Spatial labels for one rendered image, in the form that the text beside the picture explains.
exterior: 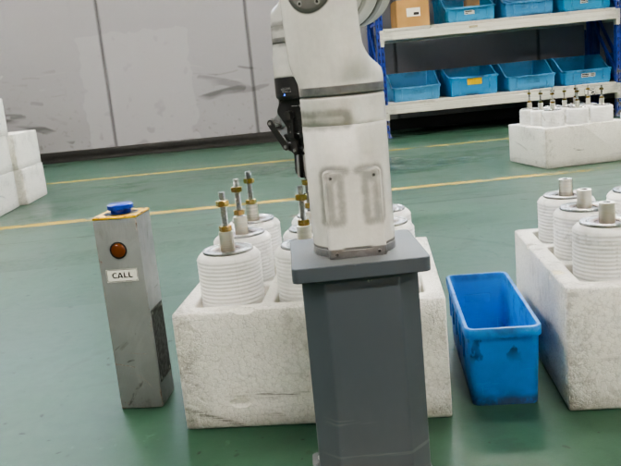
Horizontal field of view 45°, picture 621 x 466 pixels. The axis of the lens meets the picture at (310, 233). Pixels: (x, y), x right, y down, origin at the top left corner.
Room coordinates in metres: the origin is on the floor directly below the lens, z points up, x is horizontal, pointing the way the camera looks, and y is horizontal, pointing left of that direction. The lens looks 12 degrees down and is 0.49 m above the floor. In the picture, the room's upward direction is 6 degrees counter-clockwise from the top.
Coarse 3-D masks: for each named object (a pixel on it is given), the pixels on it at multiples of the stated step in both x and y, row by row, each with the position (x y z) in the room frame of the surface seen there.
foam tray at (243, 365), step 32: (192, 320) 1.02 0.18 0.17; (224, 320) 1.02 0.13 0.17; (256, 320) 1.01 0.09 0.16; (288, 320) 1.01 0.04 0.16; (192, 352) 1.02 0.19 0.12; (224, 352) 1.02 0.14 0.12; (256, 352) 1.01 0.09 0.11; (288, 352) 1.01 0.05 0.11; (448, 352) 0.99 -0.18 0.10; (192, 384) 1.02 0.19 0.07; (224, 384) 1.02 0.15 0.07; (256, 384) 1.01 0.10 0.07; (288, 384) 1.01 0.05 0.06; (448, 384) 0.98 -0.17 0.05; (192, 416) 1.02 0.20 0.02; (224, 416) 1.02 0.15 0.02; (256, 416) 1.01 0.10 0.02; (288, 416) 1.01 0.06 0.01; (448, 416) 0.98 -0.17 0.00
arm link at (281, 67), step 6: (276, 48) 1.17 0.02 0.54; (282, 48) 1.17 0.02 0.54; (276, 54) 1.17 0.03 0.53; (282, 54) 1.17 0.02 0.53; (276, 60) 1.17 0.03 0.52; (282, 60) 1.17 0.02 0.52; (276, 66) 1.17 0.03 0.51; (282, 66) 1.17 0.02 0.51; (288, 66) 1.16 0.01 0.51; (276, 72) 1.18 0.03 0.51; (282, 72) 1.17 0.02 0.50; (288, 72) 1.16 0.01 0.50; (276, 78) 1.18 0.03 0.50
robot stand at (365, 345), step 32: (320, 256) 0.79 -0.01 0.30; (384, 256) 0.76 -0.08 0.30; (416, 256) 0.75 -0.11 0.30; (320, 288) 0.76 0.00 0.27; (352, 288) 0.75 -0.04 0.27; (384, 288) 0.75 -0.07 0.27; (416, 288) 0.78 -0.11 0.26; (320, 320) 0.76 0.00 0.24; (352, 320) 0.75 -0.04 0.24; (384, 320) 0.75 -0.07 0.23; (416, 320) 0.77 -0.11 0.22; (320, 352) 0.77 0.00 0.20; (352, 352) 0.75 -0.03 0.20; (384, 352) 0.75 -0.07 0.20; (416, 352) 0.77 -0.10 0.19; (320, 384) 0.77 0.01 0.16; (352, 384) 0.75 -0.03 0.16; (384, 384) 0.75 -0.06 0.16; (416, 384) 0.77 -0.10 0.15; (320, 416) 0.77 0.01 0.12; (352, 416) 0.75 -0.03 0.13; (384, 416) 0.75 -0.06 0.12; (416, 416) 0.76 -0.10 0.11; (320, 448) 0.78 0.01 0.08; (352, 448) 0.75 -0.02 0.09; (384, 448) 0.75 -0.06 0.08; (416, 448) 0.76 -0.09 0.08
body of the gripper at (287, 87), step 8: (280, 80) 1.17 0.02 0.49; (288, 80) 1.16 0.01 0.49; (280, 88) 1.17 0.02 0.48; (288, 88) 1.16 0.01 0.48; (296, 88) 1.16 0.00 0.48; (280, 96) 1.17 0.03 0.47; (288, 96) 1.16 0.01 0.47; (296, 96) 1.16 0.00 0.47; (280, 104) 1.21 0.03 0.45; (288, 104) 1.20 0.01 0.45; (296, 104) 1.19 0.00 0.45; (280, 112) 1.21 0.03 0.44; (296, 112) 1.19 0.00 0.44; (296, 120) 1.19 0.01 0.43; (296, 128) 1.19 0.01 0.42
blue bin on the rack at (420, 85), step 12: (408, 72) 6.10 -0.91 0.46; (420, 72) 6.10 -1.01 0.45; (432, 72) 5.87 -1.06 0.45; (396, 84) 6.09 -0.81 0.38; (408, 84) 6.09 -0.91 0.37; (420, 84) 6.10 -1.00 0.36; (432, 84) 5.62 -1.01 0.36; (396, 96) 5.62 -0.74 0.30; (408, 96) 5.63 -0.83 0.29; (420, 96) 5.63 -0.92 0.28; (432, 96) 5.63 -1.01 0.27
